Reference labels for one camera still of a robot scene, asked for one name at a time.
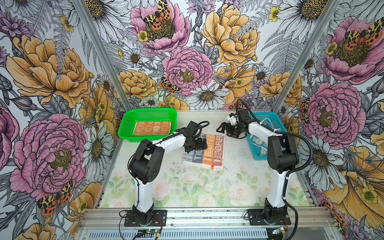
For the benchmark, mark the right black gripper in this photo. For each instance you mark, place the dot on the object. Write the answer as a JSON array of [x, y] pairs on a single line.
[[224, 125]]

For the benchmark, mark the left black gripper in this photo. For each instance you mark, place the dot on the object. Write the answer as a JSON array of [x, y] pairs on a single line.
[[199, 146]]

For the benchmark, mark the cream orange patterned towel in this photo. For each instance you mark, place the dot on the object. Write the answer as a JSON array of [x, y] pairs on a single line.
[[211, 158]]

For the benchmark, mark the teal plastic basket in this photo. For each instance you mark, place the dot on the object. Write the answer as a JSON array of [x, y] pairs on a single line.
[[273, 120]]

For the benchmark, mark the orange bunny towel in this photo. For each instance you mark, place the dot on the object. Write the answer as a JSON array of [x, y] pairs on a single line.
[[154, 128]]

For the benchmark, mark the green plastic basket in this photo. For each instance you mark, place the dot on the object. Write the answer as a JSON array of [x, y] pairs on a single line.
[[125, 131]]

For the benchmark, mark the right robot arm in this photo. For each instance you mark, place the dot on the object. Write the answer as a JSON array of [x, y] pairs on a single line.
[[282, 157]]

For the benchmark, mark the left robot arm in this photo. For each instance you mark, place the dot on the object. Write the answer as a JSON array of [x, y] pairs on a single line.
[[145, 165]]

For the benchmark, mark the blue white patterned towel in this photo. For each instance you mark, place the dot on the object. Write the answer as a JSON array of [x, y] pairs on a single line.
[[258, 140]]

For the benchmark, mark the green circuit board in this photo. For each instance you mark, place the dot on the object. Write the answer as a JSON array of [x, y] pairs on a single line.
[[149, 232]]

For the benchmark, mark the white vented strip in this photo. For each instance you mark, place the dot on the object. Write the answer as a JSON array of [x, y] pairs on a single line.
[[183, 234]]

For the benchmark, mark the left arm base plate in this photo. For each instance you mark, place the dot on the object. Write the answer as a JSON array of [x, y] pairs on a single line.
[[154, 218]]

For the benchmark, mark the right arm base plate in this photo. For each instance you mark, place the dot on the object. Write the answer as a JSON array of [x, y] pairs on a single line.
[[259, 217]]

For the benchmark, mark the aluminium front rail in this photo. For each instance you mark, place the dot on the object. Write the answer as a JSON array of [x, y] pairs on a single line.
[[201, 218]]

